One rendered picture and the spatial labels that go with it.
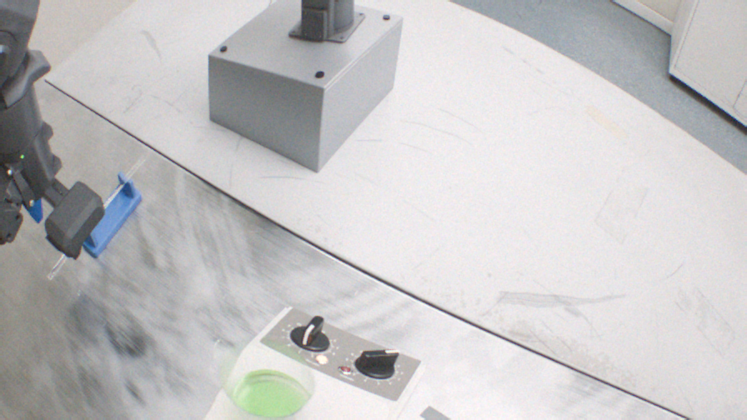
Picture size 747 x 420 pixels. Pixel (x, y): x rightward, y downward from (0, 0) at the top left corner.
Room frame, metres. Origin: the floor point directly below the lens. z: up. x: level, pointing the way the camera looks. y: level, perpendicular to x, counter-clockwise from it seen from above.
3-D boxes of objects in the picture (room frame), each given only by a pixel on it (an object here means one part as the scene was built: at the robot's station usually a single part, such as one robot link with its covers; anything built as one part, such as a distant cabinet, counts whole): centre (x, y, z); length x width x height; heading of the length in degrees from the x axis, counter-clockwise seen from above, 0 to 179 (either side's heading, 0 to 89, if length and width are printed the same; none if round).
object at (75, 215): (0.27, 0.31, 1.09); 0.19 x 0.06 x 0.08; 68
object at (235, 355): (0.15, 0.05, 1.03); 0.07 x 0.06 x 0.08; 64
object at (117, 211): (0.35, 0.28, 0.92); 0.10 x 0.03 x 0.04; 157
